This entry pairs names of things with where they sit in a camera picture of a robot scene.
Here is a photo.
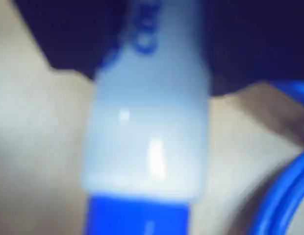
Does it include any blue bowl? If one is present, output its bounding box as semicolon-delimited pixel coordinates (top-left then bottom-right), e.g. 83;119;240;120
259;79;304;235

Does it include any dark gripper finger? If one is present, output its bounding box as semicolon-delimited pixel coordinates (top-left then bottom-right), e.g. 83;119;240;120
198;0;304;96
12;0;134;81

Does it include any blue and white pen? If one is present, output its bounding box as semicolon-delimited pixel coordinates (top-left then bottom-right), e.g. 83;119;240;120
79;0;213;235

